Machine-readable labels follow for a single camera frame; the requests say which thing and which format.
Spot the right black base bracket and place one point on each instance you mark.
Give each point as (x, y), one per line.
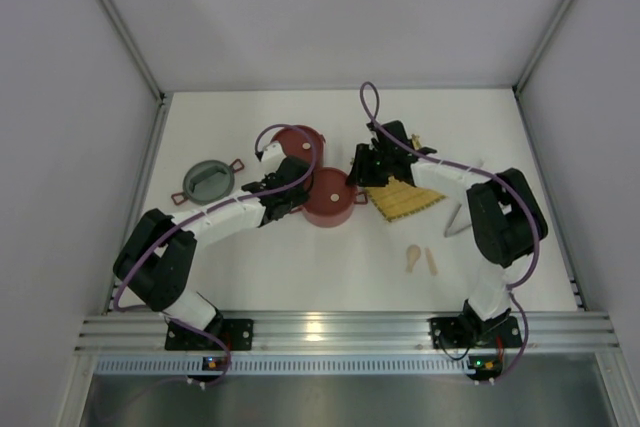
(448, 333)

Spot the left black base bracket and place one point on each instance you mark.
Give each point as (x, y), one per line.
(235, 334)

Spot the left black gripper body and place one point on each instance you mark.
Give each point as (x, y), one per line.
(293, 177)

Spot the dark red steel-lined pot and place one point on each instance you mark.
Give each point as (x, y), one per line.
(305, 147)

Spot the black base bracket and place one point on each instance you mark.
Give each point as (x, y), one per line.
(448, 333)
(235, 334)

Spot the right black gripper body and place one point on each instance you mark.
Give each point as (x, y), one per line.
(365, 167)

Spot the dark red lid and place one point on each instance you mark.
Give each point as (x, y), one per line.
(330, 194)
(300, 144)

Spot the bamboo serving mat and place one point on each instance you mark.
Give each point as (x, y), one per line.
(398, 200)

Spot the pink steel-lined pot with handles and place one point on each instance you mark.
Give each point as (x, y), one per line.
(335, 221)

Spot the cream small stick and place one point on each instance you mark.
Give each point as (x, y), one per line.
(433, 269)

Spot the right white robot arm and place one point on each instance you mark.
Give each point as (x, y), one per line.
(506, 220)

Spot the grey transparent lid with handles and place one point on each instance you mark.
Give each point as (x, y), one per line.
(208, 181)

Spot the cream small spoon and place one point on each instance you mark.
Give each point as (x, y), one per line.
(413, 254)

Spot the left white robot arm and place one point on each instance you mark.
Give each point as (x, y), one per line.
(156, 260)

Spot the metal tongs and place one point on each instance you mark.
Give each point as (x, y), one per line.
(457, 222)

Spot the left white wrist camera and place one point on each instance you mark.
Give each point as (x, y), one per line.
(271, 155)

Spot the aluminium mounting rail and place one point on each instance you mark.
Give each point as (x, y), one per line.
(316, 343)

